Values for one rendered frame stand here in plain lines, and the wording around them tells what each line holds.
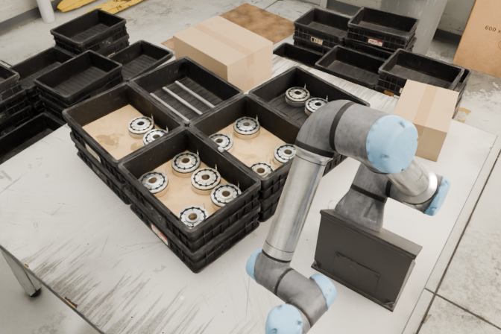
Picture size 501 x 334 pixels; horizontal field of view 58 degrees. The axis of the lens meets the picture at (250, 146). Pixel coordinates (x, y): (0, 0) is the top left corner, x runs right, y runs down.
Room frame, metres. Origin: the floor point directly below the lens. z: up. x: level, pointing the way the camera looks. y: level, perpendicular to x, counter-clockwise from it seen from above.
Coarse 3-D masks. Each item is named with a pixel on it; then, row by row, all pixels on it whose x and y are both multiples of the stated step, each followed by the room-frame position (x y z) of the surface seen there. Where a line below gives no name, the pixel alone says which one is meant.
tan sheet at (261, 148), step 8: (224, 128) 1.40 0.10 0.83; (232, 128) 1.40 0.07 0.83; (232, 136) 1.35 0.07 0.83; (256, 136) 1.35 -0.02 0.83; (264, 136) 1.35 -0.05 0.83; (272, 136) 1.35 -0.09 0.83; (240, 144) 1.31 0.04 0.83; (248, 144) 1.31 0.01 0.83; (256, 144) 1.31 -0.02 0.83; (264, 144) 1.31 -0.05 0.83; (272, 144) 1.31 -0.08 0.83; (280, 144) 1.31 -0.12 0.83; (232, 152) 1.26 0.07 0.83; (240, 152) 1.26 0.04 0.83; (248, 152) 1.26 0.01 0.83; (256, 152) 1.26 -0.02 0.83; (264, 152) 1.26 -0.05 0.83; (272, 152) 1.26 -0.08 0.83; (248, 160) 1.22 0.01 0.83; (256, 160) 1.22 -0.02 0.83; (264, 160) 1.22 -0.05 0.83; (272, 160) 1.22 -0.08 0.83
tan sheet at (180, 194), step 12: (156, 168) 1.17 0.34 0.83; (168, 168) 1.17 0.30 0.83; (168, 180) 1.11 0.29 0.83; (180, 180) 1.11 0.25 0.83; (168, 192) 1.06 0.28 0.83; (180, 192) 1.06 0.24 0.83; (192, 192) 1.06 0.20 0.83; (168, 204) 1.00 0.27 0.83; (180, 204) 1.00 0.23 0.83; (192, 204) 1.00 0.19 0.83
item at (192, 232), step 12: (180, 132) 1.26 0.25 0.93; (192, 132) 1.26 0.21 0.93; (156, 144) 1.19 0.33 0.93; (132, 156) 1.13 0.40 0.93; (120, 168) 1.07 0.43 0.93; (240, 168) 1.07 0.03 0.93; (132, 180) 1.02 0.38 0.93; (144, 192) 0.97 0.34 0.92; (252, 192) 0.98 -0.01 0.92; (156, 204) 0.93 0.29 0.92; (228, 204) 0.92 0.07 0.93; (168, 216) 0.88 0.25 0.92; (216, 216) 0.87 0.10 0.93; (180, 228) 0.84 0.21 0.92; (192, 228) 0.83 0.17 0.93; (204, 228) 0.84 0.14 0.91
